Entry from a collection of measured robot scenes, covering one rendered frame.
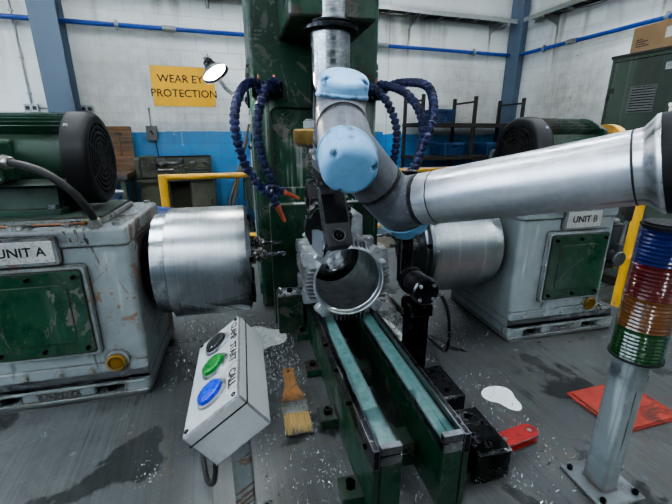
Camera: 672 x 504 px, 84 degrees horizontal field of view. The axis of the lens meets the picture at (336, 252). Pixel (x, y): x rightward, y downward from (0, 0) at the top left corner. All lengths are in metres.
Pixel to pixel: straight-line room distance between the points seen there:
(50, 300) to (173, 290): 0.21
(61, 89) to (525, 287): 5.53
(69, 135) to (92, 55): 5.30
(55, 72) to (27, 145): 5.00
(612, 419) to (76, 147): 0.98
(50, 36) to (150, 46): 1.06
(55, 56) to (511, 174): 5.69
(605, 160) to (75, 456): 0.87
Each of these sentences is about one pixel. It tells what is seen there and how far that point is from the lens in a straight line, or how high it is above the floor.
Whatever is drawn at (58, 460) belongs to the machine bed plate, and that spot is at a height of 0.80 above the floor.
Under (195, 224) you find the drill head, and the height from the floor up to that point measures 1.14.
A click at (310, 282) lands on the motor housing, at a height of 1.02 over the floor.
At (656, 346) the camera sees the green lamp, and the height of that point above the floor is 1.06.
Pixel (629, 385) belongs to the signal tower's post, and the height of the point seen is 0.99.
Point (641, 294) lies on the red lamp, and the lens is 0.62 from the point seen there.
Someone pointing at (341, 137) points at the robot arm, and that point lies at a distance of 0.48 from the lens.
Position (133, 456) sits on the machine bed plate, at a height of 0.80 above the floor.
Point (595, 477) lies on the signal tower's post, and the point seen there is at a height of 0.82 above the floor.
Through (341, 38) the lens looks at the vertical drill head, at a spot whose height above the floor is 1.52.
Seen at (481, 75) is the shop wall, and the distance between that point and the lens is 7.57.
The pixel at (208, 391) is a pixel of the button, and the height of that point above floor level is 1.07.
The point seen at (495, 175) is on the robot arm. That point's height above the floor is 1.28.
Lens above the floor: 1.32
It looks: 17 degrees down
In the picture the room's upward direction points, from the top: straight up
